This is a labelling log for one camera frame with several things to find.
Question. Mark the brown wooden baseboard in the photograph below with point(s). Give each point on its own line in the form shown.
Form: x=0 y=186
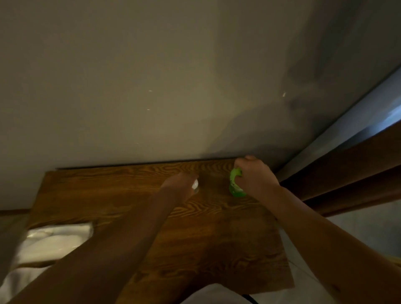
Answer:
x=14 y=212

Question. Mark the green drink bottle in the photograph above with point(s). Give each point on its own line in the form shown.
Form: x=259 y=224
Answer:
x=235 y=184

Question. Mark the person's right hand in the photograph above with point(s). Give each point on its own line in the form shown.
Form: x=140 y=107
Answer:
x=255 y=180

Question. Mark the white-capped clear shaker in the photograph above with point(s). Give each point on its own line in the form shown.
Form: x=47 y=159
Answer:
x=195 y=185

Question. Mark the person's left hand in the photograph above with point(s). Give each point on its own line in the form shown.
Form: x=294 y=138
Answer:
x=178 y=186

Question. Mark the white sheer curtain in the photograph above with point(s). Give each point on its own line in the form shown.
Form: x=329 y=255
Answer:
x=354 y=125

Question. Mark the clear plastic tissue pack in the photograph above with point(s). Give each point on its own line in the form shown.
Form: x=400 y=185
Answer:
x=53 y=241

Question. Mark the white wiping cloth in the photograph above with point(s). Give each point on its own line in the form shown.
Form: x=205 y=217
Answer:
x=18 y=282

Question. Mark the person's right forearm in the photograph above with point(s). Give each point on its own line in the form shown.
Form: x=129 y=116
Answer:
x=335 y=244

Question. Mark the person's black shorts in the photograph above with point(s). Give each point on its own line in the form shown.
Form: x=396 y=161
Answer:
x=250 y=299

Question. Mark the person's left forearm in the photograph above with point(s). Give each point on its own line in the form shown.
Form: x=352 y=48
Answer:
x=100 y=250

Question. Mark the brown curtain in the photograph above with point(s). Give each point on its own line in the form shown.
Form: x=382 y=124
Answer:
x=351 y=175

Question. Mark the person's white shirt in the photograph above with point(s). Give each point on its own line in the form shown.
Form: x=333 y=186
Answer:
x=216 y=296

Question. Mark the brown wooden table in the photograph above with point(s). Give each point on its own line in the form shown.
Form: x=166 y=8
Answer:
x=203 y=225

